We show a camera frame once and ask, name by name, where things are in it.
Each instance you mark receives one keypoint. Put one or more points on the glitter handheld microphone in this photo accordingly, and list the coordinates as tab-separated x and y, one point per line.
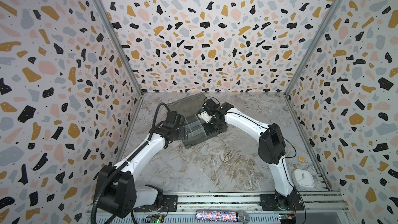
223	216

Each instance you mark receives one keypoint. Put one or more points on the left corner aluminium post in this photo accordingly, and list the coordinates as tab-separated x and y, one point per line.
117	45

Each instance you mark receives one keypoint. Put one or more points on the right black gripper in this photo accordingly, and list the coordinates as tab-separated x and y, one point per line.
213	121

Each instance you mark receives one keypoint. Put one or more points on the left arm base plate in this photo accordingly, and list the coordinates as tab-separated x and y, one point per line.
164	203

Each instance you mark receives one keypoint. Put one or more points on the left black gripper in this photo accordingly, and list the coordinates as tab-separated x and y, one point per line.
182	132

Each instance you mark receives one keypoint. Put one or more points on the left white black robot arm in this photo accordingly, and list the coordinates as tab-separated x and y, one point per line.
116	192

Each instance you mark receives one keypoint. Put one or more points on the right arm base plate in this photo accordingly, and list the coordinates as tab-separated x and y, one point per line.
276	202

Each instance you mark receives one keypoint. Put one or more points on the corner aluminium post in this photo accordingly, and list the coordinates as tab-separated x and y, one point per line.
117	45
313	44

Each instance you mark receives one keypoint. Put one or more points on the clear plastic compartment organizer box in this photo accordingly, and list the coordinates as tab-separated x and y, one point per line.
189	107

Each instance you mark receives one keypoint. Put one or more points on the right corner aluminium post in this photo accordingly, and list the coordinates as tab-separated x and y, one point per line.
313	44

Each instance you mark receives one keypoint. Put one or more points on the aluminium front rail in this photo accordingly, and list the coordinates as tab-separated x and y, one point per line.
319	208

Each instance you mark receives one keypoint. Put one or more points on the white square clock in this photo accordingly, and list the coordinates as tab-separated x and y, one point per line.
303	179

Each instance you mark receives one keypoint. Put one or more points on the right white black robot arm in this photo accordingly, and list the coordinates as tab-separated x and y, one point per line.
271	144

